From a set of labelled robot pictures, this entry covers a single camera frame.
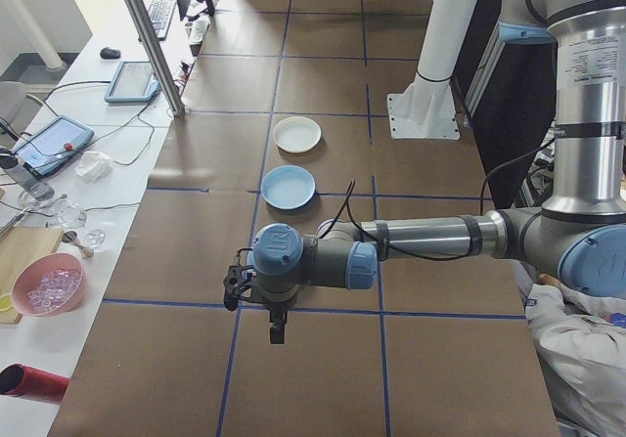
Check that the metal jigger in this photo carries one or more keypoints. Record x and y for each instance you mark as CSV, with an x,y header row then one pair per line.
x,y
78,244

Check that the light blue plate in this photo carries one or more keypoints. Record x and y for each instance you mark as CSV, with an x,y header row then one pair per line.
x,y
288,187

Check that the white round column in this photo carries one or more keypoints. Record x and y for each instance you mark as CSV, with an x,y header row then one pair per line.
x,y
44,16

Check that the black computer keyboard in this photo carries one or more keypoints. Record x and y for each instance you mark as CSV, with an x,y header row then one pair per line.
x,y
160,16

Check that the person in white coat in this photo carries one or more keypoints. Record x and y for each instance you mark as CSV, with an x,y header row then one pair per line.
x,y
567,359

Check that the clear glass dish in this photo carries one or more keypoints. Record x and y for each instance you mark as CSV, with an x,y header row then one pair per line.
x,y
68,212

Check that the red cylinder tube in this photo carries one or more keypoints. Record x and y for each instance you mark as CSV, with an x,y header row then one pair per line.
x,y
39,382

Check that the blue teach pendant tablet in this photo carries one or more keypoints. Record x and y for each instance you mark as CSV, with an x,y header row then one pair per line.
x,y
54,144
131,81

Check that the clear plastic ice cubes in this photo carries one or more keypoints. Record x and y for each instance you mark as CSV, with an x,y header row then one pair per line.
x,y
51,285

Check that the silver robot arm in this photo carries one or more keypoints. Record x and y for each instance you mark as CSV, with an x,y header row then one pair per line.
x,y
420,234

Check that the aluminium profile post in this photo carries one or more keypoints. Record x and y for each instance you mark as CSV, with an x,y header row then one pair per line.
x,y
155,51

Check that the white pedestal with base plate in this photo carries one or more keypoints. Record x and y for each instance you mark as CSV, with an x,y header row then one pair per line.
x,y
433,41

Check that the black frame cover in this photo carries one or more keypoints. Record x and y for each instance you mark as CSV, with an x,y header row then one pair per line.
x,y
523,114

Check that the cream white plate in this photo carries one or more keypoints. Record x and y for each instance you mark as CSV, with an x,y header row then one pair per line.
x,y
297,134

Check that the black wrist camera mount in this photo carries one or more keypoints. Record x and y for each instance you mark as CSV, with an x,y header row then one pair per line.
x,y
237,280

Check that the black computer mouse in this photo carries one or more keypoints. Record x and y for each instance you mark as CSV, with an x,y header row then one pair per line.
x,y
110,53

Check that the wooden cutting board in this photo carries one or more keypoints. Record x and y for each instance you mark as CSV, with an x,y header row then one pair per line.
x,y
27,249

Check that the metal frame bar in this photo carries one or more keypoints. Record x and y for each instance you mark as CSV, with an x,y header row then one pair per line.
x,y
485,80

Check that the crumpled white tissue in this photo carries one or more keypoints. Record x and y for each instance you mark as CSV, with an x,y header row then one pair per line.
x,y
93,165

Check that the white side table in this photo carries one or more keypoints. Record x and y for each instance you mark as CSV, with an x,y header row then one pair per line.
x,y
122,173

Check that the pink bowl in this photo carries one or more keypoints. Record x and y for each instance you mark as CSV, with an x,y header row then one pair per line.
x,y
73,295

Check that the small white container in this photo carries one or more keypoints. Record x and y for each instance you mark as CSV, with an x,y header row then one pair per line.
x,y
200,30

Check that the clear glass lid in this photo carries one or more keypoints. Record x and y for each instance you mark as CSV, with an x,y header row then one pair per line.
x,y
95,239

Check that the clear glass jar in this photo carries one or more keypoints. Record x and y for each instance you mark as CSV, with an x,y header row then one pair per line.
x,y
36,193

